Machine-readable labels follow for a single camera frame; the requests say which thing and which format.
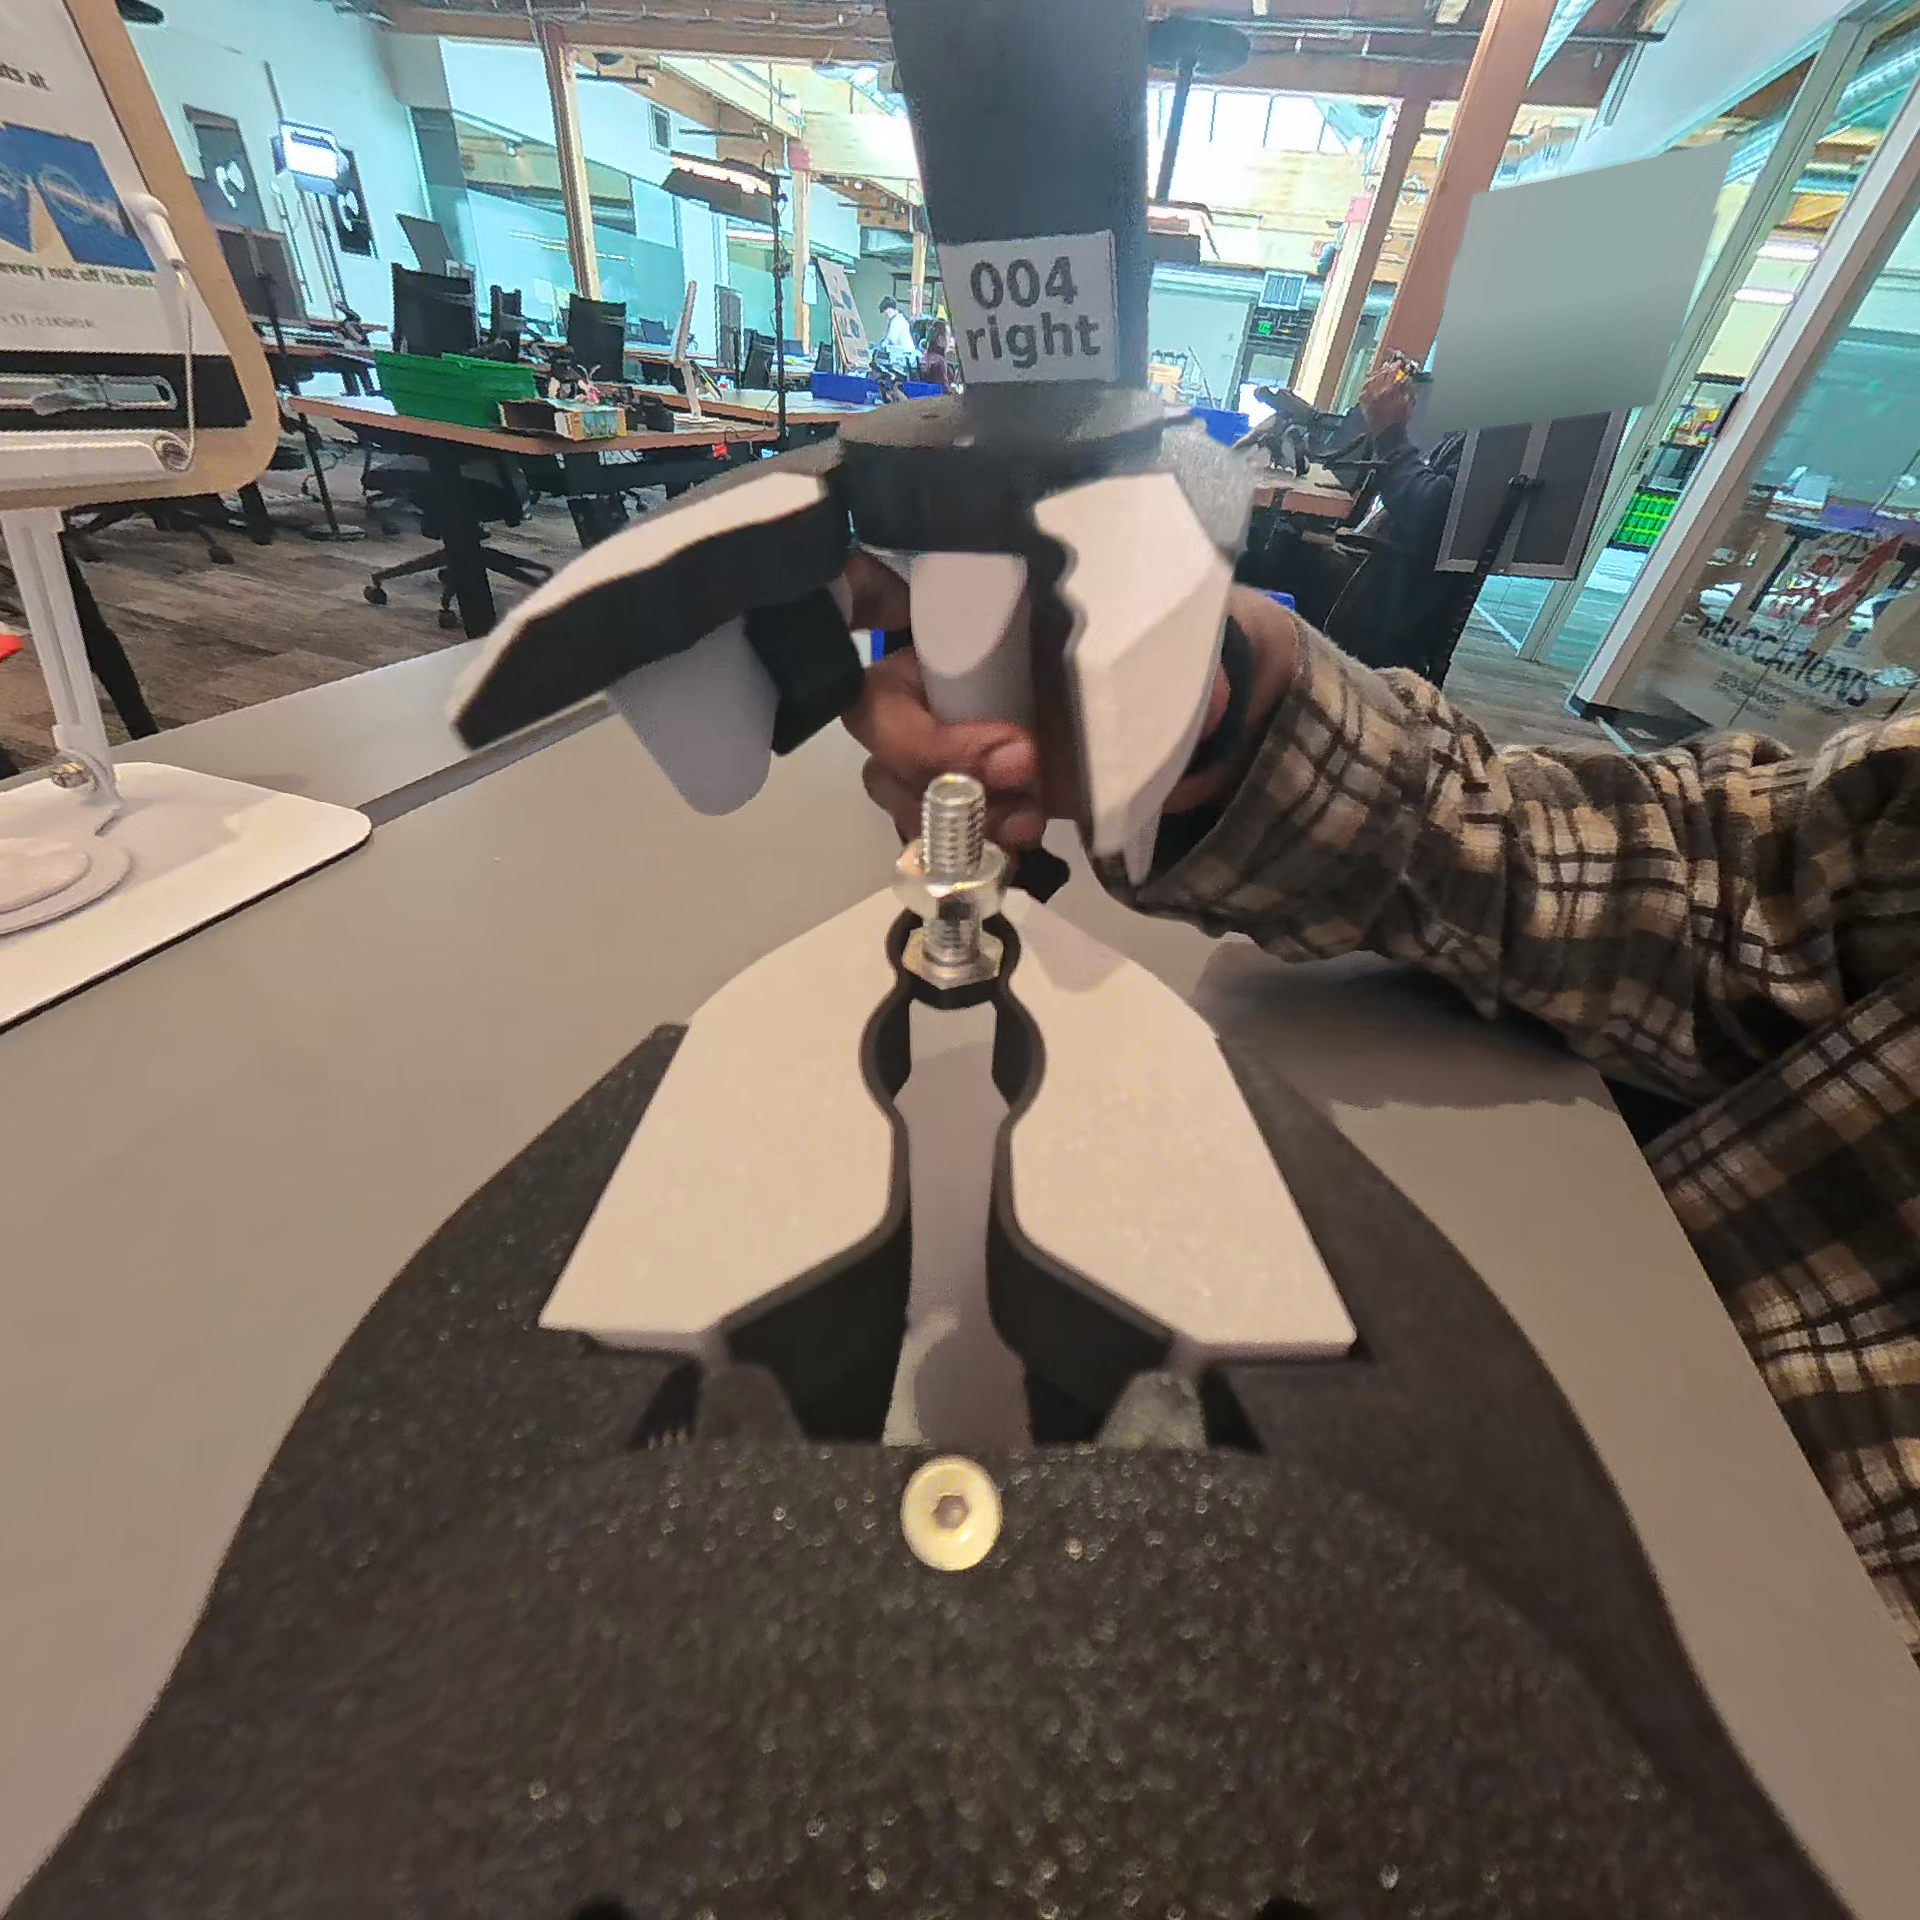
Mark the black computer monitor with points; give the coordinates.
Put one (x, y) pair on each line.
(594, 338)
(435, 307)

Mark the green plastic bin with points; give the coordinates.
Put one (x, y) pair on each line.
(464, 384)

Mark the wooden top office desk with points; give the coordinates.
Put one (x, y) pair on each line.
(423, 423)
(752, 404)

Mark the slanted wooden beam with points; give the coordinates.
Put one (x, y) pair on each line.
(1441, 196)

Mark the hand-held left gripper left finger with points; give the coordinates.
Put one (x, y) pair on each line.
(752, 1137)

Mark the grey monitor on stand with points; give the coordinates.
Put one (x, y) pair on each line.
(1542, 491)

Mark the black office chair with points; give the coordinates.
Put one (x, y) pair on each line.
(414, 477)

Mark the silver threaded bolt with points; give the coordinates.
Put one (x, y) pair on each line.
(953, 811)

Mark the person's right hand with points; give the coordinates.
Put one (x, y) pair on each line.
(960, 748)

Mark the colourful cardboard box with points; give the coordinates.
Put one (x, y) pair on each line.
(566, 423)

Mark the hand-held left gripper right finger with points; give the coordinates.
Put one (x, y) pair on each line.
(1152, 1167)

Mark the printed window poster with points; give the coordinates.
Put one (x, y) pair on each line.
(1783, 662)

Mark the person's right forearm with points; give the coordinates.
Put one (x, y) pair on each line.
(1504, 873)

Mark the silver hex nut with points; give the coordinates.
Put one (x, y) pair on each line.
(949, 882)

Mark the white tablet stand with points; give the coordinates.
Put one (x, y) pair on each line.
(196, 858)

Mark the square studio light on stand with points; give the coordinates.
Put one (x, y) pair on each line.
(308, 154)

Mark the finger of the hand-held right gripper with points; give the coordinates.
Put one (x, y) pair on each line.
(1138, 630)
(647, 577)

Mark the thin wooden column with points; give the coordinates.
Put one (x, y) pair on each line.
(573, 163)

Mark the wide studio light on stand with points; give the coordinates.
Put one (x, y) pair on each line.
(720, 180)

